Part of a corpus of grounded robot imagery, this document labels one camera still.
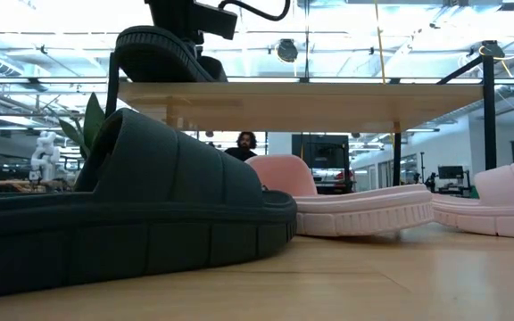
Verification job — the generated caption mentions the person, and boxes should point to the person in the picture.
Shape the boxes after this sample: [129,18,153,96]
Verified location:
[223,130,259,162]

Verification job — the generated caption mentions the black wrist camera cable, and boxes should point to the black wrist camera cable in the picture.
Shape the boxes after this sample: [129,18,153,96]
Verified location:
[218,0,292,22]

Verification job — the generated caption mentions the yellow cable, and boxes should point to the yellow cable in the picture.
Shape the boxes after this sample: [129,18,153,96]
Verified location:
[372,0,388,86]

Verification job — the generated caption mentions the black slide sandal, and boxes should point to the black slide sandal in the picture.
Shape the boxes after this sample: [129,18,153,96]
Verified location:
[0,108,298,300]
[113,25,230,84]

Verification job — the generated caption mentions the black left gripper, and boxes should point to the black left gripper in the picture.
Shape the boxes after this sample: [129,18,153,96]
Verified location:
[144,0,205,45]

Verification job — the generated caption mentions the white humanoid robot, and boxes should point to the white humanoid robot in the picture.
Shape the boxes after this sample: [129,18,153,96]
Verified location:
[29,129,62,183]

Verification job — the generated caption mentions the black machine enclosure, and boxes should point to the black machine enclosure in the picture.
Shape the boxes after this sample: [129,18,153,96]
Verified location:
[291,133,352,195]

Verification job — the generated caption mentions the black computer monitor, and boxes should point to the black computer monitor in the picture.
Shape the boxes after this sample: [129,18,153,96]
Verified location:
[437,165,466,181]

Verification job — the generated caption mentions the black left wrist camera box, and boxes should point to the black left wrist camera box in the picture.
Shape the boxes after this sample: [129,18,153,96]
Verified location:
[192,1,239,41]

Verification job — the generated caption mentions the round black ceiling fixture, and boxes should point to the round black ceiling fixture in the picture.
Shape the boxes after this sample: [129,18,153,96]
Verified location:
[276,38,300,64]

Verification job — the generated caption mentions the pink slide sandal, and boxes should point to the pink slide sandal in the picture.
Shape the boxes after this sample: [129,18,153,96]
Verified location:
[245,153,435,238]
[430,153,514,241]

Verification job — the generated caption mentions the wooden shelf with black frame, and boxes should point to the wooden shelf with black frame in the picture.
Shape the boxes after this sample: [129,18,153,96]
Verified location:
[104,40,506,188]

